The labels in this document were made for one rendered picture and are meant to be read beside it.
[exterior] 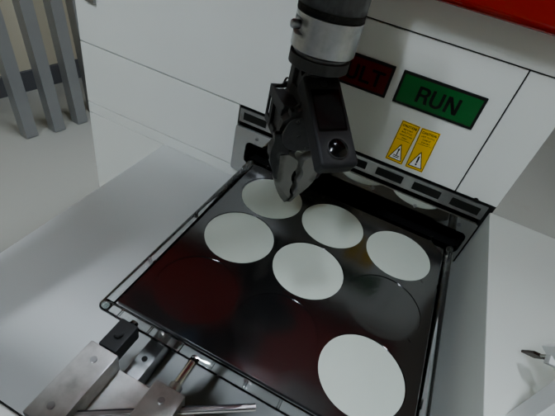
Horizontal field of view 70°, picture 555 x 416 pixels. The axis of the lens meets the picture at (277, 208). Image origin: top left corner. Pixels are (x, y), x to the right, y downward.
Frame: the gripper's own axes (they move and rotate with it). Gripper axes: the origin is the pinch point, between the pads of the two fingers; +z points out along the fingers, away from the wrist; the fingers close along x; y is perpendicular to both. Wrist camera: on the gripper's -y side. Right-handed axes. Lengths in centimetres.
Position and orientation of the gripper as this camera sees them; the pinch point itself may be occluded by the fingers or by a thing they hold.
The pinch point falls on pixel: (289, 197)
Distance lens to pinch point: 56.8
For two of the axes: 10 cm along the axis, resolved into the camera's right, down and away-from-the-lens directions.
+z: -1.9, 7.4, 6.4
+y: -2.7, -6.7, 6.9
